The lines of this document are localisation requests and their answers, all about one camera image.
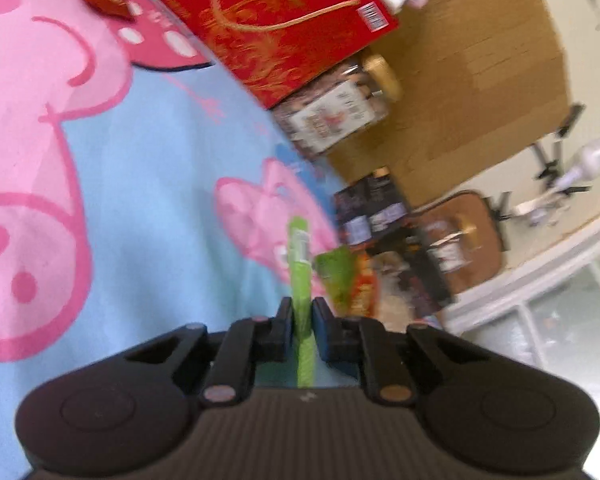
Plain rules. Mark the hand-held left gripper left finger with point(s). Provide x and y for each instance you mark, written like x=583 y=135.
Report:
x=285 y=322

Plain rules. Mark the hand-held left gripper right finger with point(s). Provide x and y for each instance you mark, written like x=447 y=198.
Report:
x=322 y=325

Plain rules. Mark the black tin box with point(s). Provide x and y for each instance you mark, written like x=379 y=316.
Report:
x=420 y=270

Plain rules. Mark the green orange snack packet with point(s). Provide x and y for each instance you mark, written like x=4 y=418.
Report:
x=345 y=275

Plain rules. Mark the clear nut jar brown label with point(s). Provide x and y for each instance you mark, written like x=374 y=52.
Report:
x=450 y=252

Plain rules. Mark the brown seat cushion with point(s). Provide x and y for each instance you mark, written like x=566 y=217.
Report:
x=486 y=240

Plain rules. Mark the clear nut jar white label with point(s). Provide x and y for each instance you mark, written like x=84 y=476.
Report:
x=330 y=115

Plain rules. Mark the printed blanket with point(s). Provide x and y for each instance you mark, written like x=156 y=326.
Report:
x=130 y=160

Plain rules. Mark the red gift box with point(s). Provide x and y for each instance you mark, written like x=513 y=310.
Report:
x=280 y=35

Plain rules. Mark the white power strip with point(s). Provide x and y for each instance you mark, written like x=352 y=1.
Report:
x=582 y=165

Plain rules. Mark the wood-pattern board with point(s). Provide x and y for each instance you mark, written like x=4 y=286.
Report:
x=480 y=60

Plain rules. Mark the white window frame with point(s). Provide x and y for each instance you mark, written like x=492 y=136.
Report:
x=540 y=280

